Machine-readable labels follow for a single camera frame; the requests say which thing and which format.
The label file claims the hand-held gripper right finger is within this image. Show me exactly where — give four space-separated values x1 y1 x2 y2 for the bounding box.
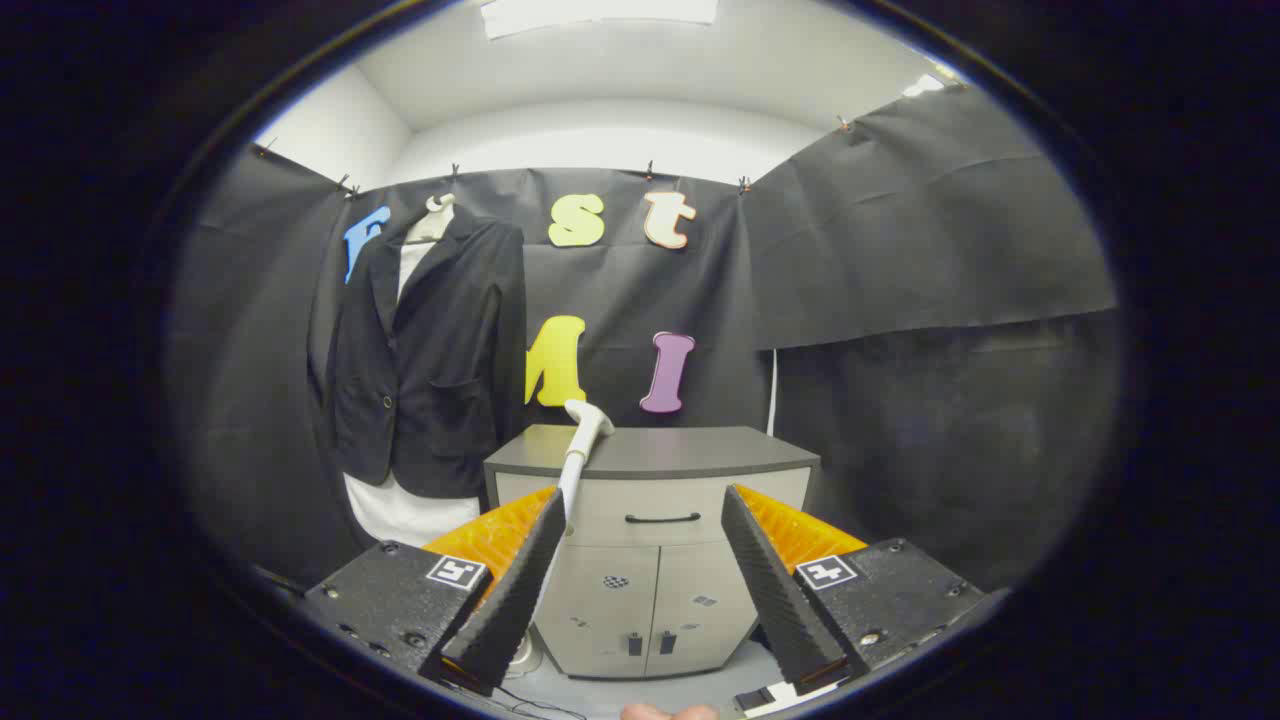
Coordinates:
720 484 988 696

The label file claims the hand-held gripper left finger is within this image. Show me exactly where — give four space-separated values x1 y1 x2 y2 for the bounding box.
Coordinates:
303 486 568 698

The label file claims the white shirt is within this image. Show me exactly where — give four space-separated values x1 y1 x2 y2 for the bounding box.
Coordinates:
343 205 482 549

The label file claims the white garment steamer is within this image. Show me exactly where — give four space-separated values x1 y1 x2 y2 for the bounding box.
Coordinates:
505 399 616 677

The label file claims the black suit jacket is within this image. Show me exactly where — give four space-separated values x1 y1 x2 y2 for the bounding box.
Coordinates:
308 205 528 499

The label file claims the grey cabinet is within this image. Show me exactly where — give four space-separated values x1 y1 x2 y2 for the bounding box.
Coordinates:
484 424 821 681

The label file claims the black backdrop cloth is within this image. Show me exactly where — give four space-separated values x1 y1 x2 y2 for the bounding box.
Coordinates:
165 85 1119 591

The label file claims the ceiling light panel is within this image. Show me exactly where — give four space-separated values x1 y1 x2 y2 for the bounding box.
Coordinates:
480 0 719 40

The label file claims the black floor cable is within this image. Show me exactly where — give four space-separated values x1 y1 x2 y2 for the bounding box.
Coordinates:
440 680 589 720

